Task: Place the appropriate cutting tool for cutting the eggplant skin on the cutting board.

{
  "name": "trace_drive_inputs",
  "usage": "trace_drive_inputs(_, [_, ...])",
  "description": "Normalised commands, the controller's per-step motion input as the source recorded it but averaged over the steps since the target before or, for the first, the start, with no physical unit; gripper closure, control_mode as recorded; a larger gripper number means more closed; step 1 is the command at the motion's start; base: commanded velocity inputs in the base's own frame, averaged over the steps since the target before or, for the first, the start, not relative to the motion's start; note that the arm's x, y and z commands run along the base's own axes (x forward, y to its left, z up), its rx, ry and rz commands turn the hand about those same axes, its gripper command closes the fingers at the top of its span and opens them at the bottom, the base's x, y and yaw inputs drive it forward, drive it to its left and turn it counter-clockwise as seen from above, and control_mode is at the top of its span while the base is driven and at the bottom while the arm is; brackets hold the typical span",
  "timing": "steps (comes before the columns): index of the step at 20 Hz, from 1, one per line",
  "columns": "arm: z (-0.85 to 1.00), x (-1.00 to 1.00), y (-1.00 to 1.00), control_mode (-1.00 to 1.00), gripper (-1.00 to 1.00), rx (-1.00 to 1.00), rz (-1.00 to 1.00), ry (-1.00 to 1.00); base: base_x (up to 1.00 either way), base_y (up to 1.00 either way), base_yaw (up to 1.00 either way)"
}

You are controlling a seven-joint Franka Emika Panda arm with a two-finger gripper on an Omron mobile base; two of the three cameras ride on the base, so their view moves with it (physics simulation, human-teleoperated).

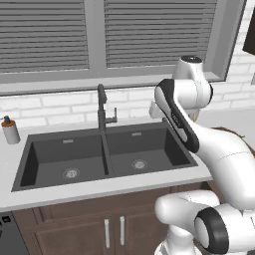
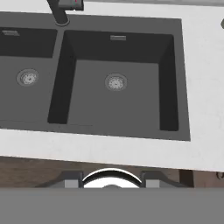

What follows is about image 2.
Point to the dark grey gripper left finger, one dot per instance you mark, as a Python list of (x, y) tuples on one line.
[(71, 178)]

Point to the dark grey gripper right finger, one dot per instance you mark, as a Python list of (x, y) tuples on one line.
[(152, 178)]

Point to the white and black round thing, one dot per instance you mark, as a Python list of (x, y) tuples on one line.
[(110, 178)]

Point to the brown wooden cupboard front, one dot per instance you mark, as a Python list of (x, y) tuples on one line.
[(29, 172)]

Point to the dark grey double sink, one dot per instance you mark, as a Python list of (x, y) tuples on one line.
[(116, 87)]

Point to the dark grey sink tap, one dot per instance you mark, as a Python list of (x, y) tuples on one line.
[(62, 11)]

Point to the dark green object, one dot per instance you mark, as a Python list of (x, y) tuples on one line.
[(222, 24)]

